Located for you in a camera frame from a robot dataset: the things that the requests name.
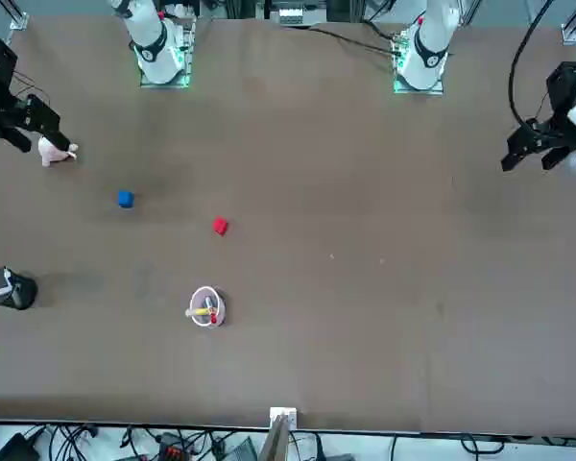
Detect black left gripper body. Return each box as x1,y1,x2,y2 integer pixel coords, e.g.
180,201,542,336
545,61,576,119

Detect pink plush toy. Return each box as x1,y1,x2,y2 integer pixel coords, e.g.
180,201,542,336
37,135,80,168

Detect black mesh pen cup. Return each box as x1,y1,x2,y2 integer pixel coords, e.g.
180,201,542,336
0,266,39,311

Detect clear plastic cup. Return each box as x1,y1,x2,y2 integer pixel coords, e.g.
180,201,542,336
187,285,229,330

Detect white power strip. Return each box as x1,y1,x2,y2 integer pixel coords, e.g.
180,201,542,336
277,6,304,27

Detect black power adapter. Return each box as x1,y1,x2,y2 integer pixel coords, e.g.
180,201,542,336
0,431,40,461

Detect black power strip red switches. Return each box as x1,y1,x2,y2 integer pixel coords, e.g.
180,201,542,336
156,431,194,461

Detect grey ribbed adapter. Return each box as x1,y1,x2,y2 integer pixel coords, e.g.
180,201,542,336
228,435,259,461

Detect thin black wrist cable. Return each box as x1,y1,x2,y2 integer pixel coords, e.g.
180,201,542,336
10,71,53,106

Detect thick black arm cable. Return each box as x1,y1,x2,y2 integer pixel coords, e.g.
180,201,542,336
507,0,556,130

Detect aluminium frame bracket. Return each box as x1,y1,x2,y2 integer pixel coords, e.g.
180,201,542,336
8,0,31,32
560,0,576,46

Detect black cable on table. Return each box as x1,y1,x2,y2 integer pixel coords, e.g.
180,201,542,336
305,25,402,56

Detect black floor cable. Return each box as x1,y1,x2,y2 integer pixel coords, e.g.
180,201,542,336
388,433,506,461

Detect white clamp bracket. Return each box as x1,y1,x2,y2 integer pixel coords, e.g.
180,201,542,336
269,406,300,430

